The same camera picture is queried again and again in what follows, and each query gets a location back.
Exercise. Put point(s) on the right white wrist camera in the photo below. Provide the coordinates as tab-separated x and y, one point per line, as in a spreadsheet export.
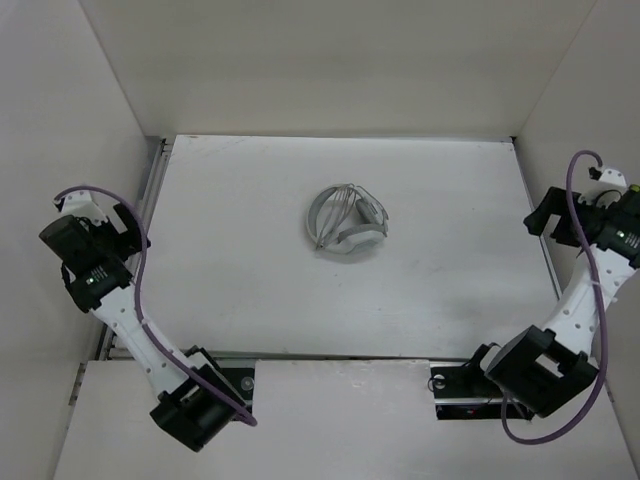
609	184

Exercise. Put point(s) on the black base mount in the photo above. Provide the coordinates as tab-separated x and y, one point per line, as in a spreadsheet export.
242	379
462	391

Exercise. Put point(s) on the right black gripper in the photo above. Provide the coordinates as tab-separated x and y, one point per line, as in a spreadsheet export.
553	202

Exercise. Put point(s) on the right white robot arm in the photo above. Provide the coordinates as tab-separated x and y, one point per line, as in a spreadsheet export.
546	367

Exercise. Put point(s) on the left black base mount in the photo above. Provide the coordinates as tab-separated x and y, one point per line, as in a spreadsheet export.
242	379

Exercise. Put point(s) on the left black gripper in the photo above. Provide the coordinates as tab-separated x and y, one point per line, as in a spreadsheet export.
129	238

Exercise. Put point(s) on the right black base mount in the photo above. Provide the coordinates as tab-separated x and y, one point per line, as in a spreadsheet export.
462	391

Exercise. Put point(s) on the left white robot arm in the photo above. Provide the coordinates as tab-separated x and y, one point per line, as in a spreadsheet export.
195	398

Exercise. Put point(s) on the white grey headphones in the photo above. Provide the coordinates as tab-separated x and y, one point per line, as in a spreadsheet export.
346	218

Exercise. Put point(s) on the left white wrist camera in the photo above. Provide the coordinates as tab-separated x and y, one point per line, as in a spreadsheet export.
77	207

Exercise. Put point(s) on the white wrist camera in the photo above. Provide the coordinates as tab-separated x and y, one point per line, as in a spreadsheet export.
609	184
77	207

